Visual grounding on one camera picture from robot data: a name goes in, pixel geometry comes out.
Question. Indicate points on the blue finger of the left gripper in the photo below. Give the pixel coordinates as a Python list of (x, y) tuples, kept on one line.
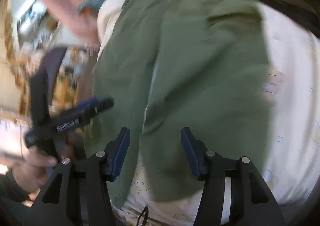
[(86, 104)]

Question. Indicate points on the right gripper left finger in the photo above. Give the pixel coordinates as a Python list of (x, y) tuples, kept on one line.
[(79, 189)]

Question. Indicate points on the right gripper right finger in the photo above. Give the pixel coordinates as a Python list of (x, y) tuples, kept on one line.
[(234, 191)]

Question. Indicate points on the olive green pants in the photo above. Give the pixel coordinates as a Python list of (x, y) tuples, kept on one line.
[(171, 64)]

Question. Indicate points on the person's left hand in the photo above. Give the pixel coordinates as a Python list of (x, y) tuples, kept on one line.
[(31, 174)]

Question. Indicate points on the purple folding chair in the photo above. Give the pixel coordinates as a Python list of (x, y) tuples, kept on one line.
[(51, 62)]

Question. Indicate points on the pink hanging curtain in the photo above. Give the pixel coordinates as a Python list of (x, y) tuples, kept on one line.
[(70, 8)]

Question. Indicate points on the cream bear print duvet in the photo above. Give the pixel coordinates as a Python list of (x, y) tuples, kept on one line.
[(291, 166)]

